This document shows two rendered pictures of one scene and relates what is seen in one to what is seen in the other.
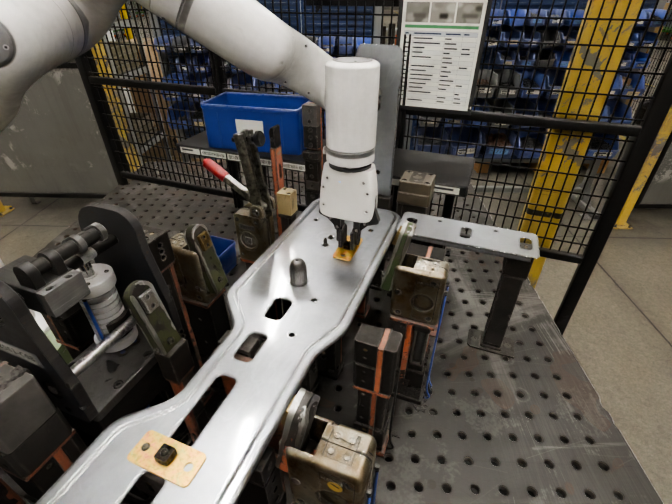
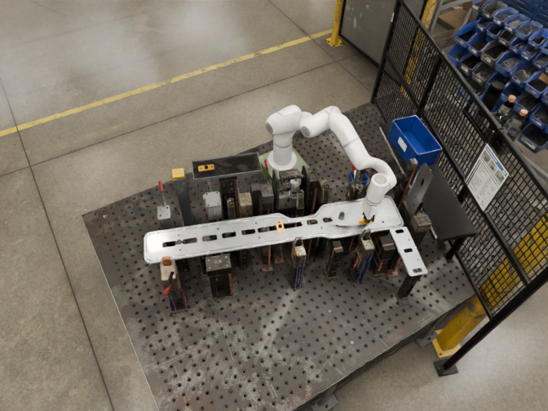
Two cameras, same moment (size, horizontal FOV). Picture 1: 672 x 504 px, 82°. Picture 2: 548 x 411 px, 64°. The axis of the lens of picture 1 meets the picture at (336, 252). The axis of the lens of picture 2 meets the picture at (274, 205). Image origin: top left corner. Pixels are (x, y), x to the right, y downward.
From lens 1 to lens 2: 1.80 m
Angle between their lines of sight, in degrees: 43
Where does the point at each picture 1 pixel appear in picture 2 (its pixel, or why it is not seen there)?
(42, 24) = (317, 130)
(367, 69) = (377, 186)
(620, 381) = not seen: outside the picture
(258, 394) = (302, 232)
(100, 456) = (272, 217)
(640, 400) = not seen: outside the picture
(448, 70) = (484, 189)
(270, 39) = (358, 164)
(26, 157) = (363, 25)
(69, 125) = not seen: hidden behind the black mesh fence
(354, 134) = (370, 196)
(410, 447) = (336, 285)
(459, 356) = (385, 287)
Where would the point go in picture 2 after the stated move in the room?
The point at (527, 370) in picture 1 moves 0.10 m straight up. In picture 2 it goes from (397, 311) to (402, 304)
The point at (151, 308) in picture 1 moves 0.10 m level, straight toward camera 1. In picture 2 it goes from (300, 197) to (293, 210)
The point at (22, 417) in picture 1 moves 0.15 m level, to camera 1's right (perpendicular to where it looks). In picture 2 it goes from (267, 200) to (283, 219)
